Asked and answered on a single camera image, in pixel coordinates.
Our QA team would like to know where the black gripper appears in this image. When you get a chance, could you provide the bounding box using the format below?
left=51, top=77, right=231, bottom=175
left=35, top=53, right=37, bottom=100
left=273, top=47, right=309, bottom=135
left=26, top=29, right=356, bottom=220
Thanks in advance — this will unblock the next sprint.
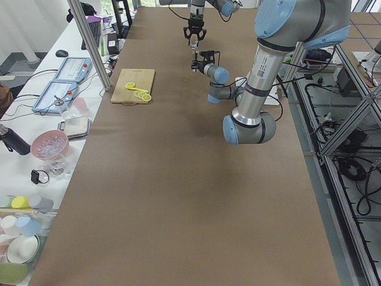
left=183, top=16, right=207, bottom=42
left=190, top=51, right=209, bottom=74

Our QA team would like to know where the clear glass measuring cup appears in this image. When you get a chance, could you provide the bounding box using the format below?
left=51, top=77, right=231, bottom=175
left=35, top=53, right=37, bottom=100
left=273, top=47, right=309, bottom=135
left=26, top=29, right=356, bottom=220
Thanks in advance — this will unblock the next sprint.
left=189, top=35, right=199, bottom=49

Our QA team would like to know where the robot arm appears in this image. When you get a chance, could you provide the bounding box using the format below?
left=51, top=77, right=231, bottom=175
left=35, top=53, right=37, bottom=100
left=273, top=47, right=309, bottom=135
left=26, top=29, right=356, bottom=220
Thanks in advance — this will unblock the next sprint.
left=191, top=1, right=351, bottom=144
left=159, top=0, right=242, bottom=48

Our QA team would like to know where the pink plastic cup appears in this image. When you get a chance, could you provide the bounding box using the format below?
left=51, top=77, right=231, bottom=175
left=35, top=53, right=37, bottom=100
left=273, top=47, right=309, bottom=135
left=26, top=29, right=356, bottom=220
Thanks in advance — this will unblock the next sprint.
left=73, top=97, right=88, bottom=114

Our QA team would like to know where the grey cup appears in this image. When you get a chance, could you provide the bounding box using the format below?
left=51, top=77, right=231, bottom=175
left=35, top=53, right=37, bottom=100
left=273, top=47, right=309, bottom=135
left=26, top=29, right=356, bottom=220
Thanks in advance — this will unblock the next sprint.
left=29, top=194, right=54, bottom=212

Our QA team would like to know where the yellow cup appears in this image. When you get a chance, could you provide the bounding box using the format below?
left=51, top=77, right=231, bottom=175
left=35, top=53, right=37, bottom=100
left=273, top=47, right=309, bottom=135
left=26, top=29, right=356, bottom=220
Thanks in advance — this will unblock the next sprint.
left=11, top=196, right=32, bottom=210

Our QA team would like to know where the light blue cup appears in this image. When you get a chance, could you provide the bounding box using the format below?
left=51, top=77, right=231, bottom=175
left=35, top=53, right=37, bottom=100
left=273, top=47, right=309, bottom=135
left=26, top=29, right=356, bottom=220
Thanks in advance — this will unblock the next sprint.
left=15, top=216, right=42, bottom=237

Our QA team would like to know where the mint green cup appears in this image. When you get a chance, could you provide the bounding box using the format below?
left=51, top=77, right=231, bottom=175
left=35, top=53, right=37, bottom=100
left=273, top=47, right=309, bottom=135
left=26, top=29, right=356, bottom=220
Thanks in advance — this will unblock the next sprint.
left=0, top=195, right=15, bottom=209

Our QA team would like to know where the white cup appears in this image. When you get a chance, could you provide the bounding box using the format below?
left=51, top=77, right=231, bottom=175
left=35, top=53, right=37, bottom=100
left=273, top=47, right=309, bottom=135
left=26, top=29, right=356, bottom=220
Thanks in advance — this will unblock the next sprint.
left=1, top=215, right=21, bottom=237

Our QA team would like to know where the lemon slice at corner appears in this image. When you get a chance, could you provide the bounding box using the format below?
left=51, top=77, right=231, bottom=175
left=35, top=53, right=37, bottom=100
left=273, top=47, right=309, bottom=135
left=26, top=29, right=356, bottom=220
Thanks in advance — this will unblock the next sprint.
left=141, top=94, right=152, bottom=102

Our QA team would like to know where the lemon slice on knife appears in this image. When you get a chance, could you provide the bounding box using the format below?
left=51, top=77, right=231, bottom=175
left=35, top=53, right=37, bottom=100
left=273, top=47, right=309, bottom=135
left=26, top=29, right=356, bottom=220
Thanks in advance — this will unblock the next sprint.
left=125, top=82, right=135, bottom=90

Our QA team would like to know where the black small box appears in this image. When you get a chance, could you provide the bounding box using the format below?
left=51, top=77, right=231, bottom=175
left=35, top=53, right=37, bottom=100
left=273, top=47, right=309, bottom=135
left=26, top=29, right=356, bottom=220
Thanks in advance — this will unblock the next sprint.
left=107, top=33, right=119, bottom=55

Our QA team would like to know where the black keyboard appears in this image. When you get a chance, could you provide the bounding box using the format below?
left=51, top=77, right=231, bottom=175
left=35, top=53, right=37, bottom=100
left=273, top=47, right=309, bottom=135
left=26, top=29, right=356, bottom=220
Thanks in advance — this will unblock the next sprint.
left=88, top=21, right=101, bottom=48

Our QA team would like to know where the far teach pendant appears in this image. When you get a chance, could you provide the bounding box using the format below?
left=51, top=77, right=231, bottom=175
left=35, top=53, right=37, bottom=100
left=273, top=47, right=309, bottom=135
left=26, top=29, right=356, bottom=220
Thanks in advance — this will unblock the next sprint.
left=54, top=57, right=92, bottom=83

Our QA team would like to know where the teach pendant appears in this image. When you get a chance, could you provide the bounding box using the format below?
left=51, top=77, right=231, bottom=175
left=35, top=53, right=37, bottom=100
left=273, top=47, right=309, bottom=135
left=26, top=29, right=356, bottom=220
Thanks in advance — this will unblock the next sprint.
left=54, top=57, right=92, bottom=83
left=32, top=81, right=78, bottom=114

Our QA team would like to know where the computer mouse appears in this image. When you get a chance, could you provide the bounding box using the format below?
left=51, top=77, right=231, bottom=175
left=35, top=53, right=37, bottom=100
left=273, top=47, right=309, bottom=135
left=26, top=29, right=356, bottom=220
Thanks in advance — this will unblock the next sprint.
left=55, top=49, right=68, bottom=58

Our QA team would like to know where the near teach pendant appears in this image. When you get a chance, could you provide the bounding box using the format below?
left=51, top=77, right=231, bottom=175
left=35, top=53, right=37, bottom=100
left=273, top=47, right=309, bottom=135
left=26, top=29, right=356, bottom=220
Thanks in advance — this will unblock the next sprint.
left=32, top=81, right=78, bottom=114

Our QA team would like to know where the pink bowl with ice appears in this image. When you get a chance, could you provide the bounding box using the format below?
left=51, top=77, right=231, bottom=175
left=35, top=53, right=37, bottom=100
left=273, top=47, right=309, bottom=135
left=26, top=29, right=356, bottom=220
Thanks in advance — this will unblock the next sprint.
left=30, top=130, right=69, bottom=161

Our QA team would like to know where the clear glass on side table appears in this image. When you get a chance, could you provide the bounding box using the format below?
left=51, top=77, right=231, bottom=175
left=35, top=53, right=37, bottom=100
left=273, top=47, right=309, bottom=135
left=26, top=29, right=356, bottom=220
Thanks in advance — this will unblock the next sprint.
left=49, top=153, right=67, bottom=179

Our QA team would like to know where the black water bottle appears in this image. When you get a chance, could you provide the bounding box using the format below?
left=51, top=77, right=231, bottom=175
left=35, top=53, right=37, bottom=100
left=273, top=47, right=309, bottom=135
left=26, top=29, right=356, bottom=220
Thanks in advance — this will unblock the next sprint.
left=1, top=124, right=30, bottom=155

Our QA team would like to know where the white bowl green rim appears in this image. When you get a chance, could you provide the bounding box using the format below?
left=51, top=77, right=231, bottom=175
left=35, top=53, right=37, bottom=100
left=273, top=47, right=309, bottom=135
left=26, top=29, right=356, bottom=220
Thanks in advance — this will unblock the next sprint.
left=6, top=235, right=39, bottom=264

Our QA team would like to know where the green plate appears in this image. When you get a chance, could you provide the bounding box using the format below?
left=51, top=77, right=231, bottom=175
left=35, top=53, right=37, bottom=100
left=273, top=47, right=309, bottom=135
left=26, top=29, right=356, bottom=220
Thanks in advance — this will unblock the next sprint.
left=1, top=263, right=29, bottom=285

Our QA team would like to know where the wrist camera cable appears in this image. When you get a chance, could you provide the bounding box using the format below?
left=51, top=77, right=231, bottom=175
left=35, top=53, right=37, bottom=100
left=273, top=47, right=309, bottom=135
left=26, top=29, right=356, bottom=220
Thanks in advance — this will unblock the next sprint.
left=205, top=50, right=221, bottom=65

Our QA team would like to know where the aluminium frame post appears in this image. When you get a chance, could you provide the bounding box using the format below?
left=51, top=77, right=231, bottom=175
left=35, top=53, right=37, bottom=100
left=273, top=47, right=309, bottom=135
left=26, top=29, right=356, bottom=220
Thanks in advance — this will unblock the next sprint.
left=67, top=0, right=111, bottom=91

